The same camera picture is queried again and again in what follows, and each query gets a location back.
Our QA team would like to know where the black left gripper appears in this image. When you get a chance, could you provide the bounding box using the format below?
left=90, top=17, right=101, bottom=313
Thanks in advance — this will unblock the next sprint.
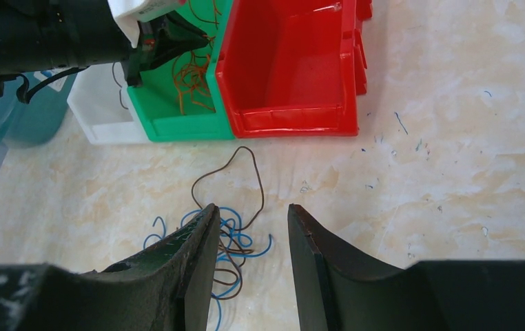
left=0, top=1, right=209, bottom=97

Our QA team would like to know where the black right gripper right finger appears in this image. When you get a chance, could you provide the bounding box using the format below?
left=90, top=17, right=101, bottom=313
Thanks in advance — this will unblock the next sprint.
left=287, top=204, right=525, bottom=330

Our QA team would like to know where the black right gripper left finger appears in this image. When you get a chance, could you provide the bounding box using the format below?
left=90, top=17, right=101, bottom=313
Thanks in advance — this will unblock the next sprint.
left=0, top=204, right=220, bottom=330

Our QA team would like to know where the green plastic bin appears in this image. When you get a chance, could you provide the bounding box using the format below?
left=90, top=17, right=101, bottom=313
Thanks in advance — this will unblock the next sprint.
left=127, top=1, right=234, bottom=142

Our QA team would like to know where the white plastic bin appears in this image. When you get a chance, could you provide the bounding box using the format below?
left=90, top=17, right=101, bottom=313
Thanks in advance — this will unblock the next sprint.
left=68, top=63, right=150, bottom=145

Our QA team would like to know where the red plastic bin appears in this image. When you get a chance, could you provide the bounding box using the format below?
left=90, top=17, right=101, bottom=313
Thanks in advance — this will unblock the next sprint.
left=215, top=0, right=372, bottom=139

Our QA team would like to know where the teal translucent plastic tray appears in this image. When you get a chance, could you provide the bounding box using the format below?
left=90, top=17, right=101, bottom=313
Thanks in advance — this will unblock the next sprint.
left=0, top=74, right=76, bottom=148

